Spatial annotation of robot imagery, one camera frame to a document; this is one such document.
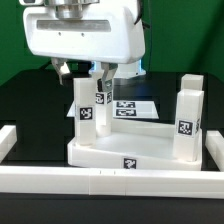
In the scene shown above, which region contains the white U-shaped fence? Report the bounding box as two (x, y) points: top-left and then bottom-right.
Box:
(0, 125), (224, 199)

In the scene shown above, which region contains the white marker base plate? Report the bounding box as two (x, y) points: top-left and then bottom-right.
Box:
(67, 100), (159, 120)

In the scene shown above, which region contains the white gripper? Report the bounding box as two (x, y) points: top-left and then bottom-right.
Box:
(23, 4), (145, 92)

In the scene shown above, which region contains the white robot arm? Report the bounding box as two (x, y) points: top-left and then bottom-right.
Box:
(18, 0), (145, 90)

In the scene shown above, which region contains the white desk top tray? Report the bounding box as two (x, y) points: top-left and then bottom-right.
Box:
(67, 119), (202, 171)

